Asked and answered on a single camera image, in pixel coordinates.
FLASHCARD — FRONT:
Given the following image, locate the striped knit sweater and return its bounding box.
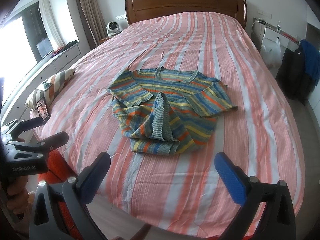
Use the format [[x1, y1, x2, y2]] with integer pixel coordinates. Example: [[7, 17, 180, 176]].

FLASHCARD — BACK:
[[108, 67, 237, 156]]

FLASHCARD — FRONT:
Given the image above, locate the person's left hand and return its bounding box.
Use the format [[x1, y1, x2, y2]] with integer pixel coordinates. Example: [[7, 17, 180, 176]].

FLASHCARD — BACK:
[[7, 176, 29, 215]]

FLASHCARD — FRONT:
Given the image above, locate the white window bench cabinet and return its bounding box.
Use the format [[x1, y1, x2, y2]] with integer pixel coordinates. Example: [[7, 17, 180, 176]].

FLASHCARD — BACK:
[[1, 41, 81, 122]]

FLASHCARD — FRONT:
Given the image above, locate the smartphone on pillow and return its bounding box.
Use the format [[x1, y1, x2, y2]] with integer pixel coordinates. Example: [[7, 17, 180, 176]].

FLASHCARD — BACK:
[[36, 97, 50, 122]]

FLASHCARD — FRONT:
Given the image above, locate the striped pillow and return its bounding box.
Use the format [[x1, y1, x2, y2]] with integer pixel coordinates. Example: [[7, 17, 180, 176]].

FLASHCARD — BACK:
[[24, 69, 75, 111]]

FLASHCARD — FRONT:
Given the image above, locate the pink striped bed cover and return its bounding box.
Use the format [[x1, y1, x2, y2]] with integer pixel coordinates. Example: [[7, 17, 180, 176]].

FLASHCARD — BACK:
[[35, 12, 305, 238]]

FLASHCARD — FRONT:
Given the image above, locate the white sheer curtain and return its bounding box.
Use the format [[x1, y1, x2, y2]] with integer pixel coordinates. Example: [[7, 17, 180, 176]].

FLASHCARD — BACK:
[[38, 0, 65, 50]]

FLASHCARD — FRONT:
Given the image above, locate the beige curtain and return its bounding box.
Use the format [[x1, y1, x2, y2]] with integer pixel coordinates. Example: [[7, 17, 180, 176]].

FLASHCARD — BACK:
[[76, 0, 107, 49]]

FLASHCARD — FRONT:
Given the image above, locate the white round fan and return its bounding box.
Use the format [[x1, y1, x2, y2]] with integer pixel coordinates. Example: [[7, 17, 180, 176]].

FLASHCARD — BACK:
[[106, 21, 121, 36]]

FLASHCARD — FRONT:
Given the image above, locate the white plastic bag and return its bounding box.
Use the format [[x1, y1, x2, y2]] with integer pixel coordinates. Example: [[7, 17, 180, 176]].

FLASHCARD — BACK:
[[260, 37, 282, 68]]

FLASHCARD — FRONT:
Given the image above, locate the wooden headboard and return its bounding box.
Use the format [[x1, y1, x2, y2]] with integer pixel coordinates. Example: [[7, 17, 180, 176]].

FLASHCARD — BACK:
[[125, 0, 247, 28]]

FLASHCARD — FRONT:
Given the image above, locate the blue hanging garment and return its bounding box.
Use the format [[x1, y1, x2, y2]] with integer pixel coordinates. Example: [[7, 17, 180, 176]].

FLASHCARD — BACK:
[[300, 40, 320, 85]]

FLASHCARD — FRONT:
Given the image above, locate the wall power socket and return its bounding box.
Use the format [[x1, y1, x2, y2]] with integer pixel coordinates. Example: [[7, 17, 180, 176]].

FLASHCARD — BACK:
[[116, 14, 126, 21]]

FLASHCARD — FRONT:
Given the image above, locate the clothes rack rail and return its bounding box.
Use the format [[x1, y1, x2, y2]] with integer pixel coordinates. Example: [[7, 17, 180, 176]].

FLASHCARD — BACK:
[[255, 18, 300, 47]]

